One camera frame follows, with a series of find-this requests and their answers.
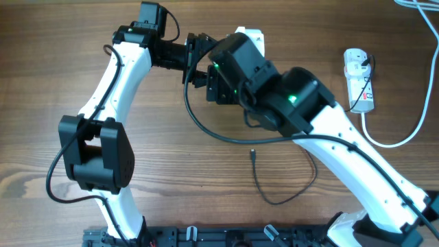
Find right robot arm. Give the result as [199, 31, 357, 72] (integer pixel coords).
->
[209, 33, 438, 246]

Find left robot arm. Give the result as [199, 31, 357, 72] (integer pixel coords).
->
[54, 1, 216, 246]

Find white USB charger plug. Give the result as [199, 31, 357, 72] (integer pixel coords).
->
[344, 60, 371, 79]

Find white power strip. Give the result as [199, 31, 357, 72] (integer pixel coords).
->
[344, 48, 375, 114]

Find white power strip cord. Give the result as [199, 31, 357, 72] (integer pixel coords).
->
[360, 0, 439, 149]

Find white cables in corner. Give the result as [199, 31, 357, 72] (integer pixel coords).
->
[393, 0, 439, 12]

